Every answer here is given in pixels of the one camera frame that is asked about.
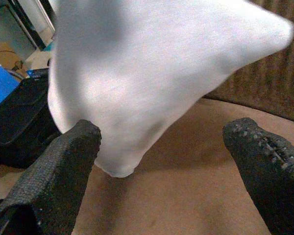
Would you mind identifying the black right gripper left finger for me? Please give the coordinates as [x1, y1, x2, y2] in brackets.
[0, 119, 102, 235]

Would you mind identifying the black backpack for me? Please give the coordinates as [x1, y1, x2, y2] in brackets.
[0, 73, 62, 169]

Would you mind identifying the grey square pillow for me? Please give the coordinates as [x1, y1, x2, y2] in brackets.
[47, 0, 294, 178]

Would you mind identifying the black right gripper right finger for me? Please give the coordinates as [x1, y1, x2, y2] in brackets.
[222, 117, 294, 235]

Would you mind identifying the dark blue printed box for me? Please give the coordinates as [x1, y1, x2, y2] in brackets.
[26, 68, 49, 79]

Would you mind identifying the brown velvet round sofa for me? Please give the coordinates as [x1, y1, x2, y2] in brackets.
[0, 0, 294, 235]

